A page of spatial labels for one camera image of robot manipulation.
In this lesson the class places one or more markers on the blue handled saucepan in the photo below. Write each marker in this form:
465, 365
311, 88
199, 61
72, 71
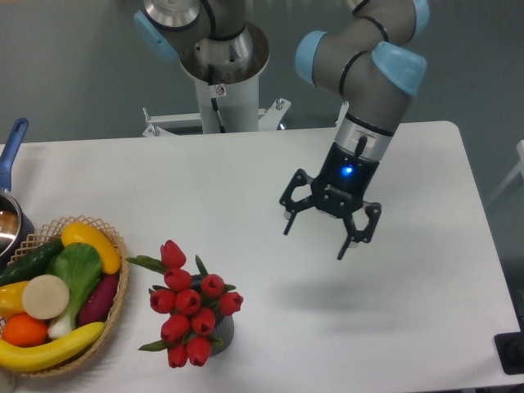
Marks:
15, 225

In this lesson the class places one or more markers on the purple sweet potato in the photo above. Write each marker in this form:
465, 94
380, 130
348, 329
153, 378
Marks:
97, 307

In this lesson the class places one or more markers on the yellow banana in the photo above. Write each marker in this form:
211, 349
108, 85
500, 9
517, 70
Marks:
49, 355

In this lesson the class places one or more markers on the yellow squash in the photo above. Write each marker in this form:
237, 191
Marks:
78, 232

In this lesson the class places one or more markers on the black device at edge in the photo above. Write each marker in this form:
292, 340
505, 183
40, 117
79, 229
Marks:
509, 347

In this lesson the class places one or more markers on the green bok choy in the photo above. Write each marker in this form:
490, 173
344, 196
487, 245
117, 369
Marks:
79, 266

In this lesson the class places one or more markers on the beige round disc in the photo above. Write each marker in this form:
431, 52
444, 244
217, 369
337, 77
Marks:
45, 297

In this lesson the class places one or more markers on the dark grey ribbed vase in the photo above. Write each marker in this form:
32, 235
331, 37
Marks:
222, 333

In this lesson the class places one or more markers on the white object at right edge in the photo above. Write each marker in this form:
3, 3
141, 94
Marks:
511, 181

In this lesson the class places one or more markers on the orange fruit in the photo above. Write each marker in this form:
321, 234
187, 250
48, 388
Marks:
25, 331

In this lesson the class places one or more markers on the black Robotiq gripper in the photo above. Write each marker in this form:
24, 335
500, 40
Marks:
344, 184

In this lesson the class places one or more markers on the woven wicker basket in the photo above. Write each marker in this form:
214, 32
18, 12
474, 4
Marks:
52, 231

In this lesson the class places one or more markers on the red tulip bouquet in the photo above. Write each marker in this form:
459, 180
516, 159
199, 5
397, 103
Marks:
178, 301

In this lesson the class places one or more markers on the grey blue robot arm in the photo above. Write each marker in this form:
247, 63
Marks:
366, 64

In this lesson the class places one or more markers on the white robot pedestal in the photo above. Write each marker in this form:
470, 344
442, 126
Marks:
226, 78

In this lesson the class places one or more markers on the white metal base frame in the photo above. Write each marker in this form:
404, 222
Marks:
272, 118

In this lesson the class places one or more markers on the yellow bell pepper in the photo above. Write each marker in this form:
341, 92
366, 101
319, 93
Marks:
11, 299

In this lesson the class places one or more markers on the green cucumber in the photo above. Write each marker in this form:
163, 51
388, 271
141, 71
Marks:
32, 264

